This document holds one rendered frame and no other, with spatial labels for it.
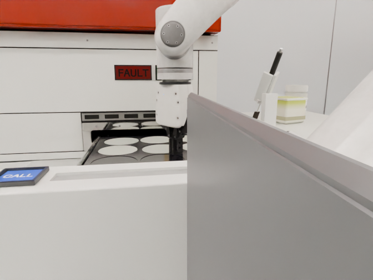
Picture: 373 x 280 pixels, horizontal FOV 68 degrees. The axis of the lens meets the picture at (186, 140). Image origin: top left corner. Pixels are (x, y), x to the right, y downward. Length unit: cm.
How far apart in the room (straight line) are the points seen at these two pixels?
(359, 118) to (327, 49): 281
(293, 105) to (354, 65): 239
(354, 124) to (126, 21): 79
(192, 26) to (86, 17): 43
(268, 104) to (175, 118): 21
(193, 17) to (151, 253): 41
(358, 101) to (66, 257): 34
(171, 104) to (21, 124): 55
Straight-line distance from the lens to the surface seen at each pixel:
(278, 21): 275
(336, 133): 18
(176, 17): 56
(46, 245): 39
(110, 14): 91
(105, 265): 39
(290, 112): 78
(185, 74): 63
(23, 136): 103
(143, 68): 94
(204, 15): 57
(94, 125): 95
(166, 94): 65
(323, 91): 297
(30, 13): 95
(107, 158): 68
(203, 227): 19
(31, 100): 100
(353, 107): 19
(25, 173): 42
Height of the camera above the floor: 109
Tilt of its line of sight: 13 degrees down
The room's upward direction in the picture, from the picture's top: straight up
